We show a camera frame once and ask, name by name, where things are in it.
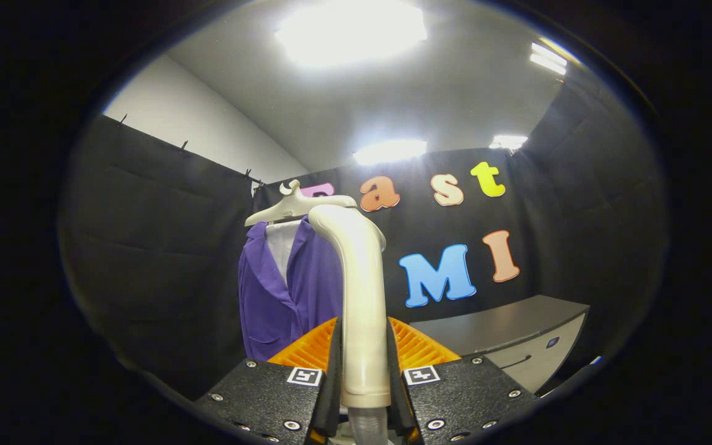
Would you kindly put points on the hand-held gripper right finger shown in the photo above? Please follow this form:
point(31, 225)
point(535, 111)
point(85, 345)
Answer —
point(396, 389)

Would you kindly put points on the purple jacket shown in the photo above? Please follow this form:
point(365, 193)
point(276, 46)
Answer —
point(269, 309)

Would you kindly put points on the small ceiling light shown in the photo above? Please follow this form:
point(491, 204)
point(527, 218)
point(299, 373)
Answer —
point(508, 142)

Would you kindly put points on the large ceiling light panel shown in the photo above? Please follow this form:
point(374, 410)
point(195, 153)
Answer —
point(350, 31)

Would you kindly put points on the ceiling light strip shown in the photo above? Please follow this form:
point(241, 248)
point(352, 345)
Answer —
point(390, 151)

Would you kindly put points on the white clothes hanger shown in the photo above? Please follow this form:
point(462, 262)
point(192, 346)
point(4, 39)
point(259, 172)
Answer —
point(288, 209)

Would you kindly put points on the white garment steamer head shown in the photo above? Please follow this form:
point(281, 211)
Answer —
point(362, 309)

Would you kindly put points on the grey drawer cabinet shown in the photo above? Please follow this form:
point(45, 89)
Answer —
point(498, 327)

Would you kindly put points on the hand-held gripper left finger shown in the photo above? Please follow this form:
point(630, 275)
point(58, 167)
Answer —
point(333, 383)

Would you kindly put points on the double ceiling light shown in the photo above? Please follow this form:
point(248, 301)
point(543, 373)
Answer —
point(547, 59)

